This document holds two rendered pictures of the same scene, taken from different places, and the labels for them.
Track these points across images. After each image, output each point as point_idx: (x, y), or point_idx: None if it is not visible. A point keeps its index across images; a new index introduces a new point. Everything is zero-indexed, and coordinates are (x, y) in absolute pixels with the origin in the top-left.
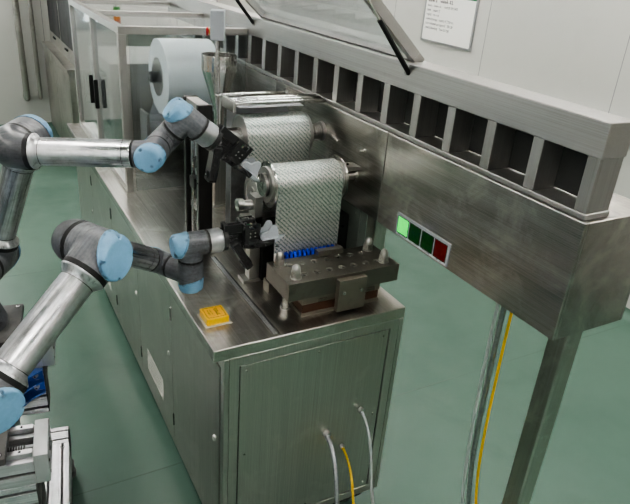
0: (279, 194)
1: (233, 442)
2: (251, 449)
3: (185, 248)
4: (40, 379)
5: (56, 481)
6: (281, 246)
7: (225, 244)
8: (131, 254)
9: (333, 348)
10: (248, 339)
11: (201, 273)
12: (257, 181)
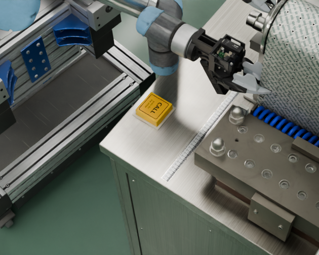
0: (268, 48)
1: (129, 214)
2: (148, 231)
3: (143, 31)
4: (87, 33)
5: (97, 107)
6: (266, 100)
7: (187, 55)
8: (28, 15)
9: (228, 242)
10: (137, 160)
11: (163, 62)
12: (264, 11)
